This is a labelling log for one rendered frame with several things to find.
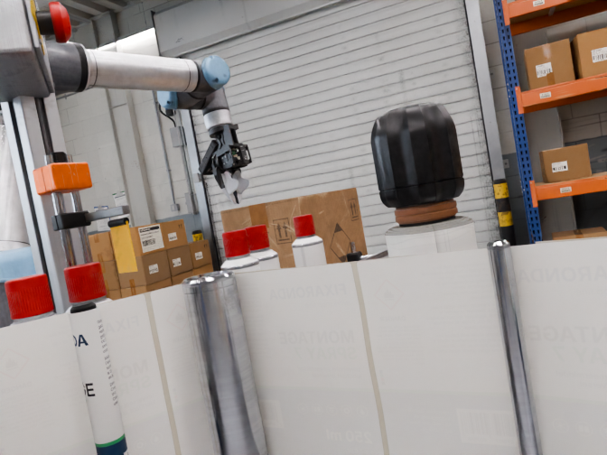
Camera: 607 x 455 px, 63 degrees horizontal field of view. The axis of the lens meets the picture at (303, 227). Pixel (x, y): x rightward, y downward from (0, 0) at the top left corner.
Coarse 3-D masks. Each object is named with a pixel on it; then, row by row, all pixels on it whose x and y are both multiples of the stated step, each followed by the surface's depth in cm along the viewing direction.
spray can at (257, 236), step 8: (264, 224) 71; (248, 232) 69; (256, 232) 69; (264, 232) 70; (248, 240) 70; (256, 240) 69; (264, 240) 70; (256, 248) 69; (264, 248) 70; (256, 256) 69; (264, 256) 69; (272, 256) 69; (264, 264) 69; (272, 264) 69
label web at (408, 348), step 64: (448, 256) 29; (512, 256) 27; (64, 320) 32; (128, 320) 34; (256, 320) 36; (320, 320) 34; (384, 320) 31; (448, 320) 29; (0, 384) 30; (64, 384) 32; (128, 384) 34; (192, 384) 36; (256, 384) 37; (320, 384) 34; (384, 384) 32; (448, 384) 30; (0, 448) 30; (64, 448) 32; (128, 448) 34; (192, 448) 36; (320, 448) 35; (384, 448) 32; (448, 448) 30; (512, 448) 29
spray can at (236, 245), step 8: (224, 232) 66; (232, 232) 65; (240, 232) 65; (224, 240) 65; (232, 240) 65; (240, 240) 65; (224, 248) 66; (232, 248) 65; (240, 248) 65; (248, 248) 66; (232, 256) 65; (240, 256) 65; (248, 256) 66; (224, 264) 65; (232, 264) 64; (240, 264) 64; (248, 264) 64; (256, 264) 65; (240, 272) 64
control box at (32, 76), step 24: (0, 0) 44; (24, 0) 46; (0, 24) 44; (24, 24) 45; (0, 48) 44; (24, 48) 45; (0, 72) 49; (24, 72) 50; (48, 72) 53; (0, 96) 56; (48, 96) 60
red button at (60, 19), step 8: (56, 8) 48; (64, 8) 48; (40, 16) 48; (48, 16) 48; (56, 16) 48; (64, 16) 48; (40, 24) 48; (48, 24) 48; (56, 24) 48; (64, 24) 48; (40, 32) 48; (48, 32) 49; (56, 32) 48; (64, 32) 48; (56, 40) 49; (64, 40) 49
